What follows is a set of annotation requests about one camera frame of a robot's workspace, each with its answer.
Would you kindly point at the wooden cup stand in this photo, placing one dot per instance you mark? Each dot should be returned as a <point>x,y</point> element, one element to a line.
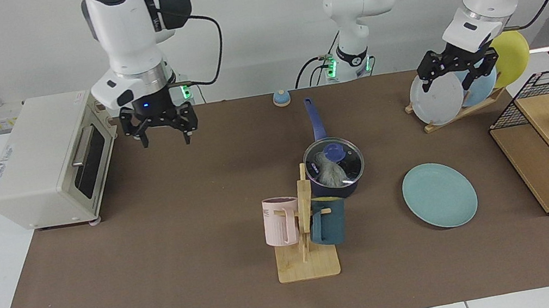
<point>309,267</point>

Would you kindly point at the grey round plate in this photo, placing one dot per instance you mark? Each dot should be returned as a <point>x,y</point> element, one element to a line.
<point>437,103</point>

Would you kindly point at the white vermicelli bundle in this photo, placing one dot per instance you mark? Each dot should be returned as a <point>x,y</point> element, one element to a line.
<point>333,175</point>

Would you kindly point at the light blue round plate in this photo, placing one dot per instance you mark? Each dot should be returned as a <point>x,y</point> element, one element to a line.
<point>481,88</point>

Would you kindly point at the pale toaster oven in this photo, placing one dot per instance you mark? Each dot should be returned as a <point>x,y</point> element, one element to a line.
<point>32,154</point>

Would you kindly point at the pink mug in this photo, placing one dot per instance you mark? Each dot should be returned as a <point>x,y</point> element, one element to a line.
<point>280,227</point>

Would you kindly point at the small blue round thing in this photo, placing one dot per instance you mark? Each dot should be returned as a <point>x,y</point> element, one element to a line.
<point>281,99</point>

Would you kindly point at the yellow round plate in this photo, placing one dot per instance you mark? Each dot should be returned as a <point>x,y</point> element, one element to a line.
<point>512,55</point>

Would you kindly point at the green round plate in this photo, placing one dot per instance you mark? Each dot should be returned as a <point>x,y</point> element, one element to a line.
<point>441,196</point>

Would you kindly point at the dark teal mug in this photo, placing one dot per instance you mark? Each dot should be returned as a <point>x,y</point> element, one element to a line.
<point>330,228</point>

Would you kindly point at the glass lid with blue knob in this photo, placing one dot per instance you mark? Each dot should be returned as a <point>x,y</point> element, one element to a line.
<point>334,153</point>

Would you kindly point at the wooden plate rack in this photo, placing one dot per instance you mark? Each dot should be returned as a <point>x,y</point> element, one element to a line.
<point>461,116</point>

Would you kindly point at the brown table cloth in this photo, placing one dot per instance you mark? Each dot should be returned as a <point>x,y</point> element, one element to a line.
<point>162,276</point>

